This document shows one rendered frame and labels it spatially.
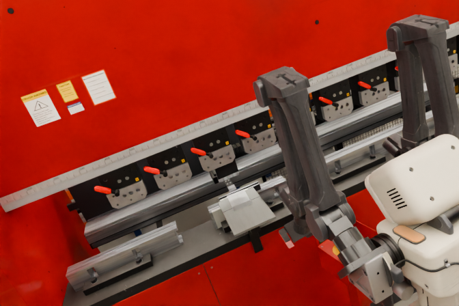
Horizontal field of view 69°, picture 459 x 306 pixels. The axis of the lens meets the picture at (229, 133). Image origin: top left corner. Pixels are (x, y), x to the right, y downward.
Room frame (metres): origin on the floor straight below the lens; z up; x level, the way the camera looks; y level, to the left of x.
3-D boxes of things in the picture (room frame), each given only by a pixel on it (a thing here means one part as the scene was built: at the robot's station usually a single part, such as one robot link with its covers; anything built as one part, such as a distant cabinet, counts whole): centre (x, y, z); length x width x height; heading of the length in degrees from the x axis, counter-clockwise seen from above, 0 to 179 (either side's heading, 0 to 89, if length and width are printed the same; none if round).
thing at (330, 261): (1.07, -0.33, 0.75); 0.20 x 0.16 x 0.18; 113
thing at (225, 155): (1.34, 0.09, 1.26); 0.15 x 0.09 x 0.17; 100
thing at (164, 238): (1.25, 0.60, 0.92); 0.50 x 0.06 x 0.10; 100
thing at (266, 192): (1.36, 0.01, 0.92); 0.39 x 0.06 x 0.10; 100
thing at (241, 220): (1.20, 0.04, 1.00); 0.26 x 0.18 x 0.01; 10
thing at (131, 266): (1.19, 0.64, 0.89); 0.30 x 0.05 x 0.03; 100
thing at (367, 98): (1.48, -0.70, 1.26); 0.15 x 0.09 x 0.17; 100
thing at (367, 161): (1.40, -0.54, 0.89); 0.30 x 0.05 x 0.03; 100
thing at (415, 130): (0.93, -0.57, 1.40); 0.11 x 0.06 x 0.43; 104
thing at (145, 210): (1.70, -0.28, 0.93); 2.30 x 0.14 x 0.10; 100
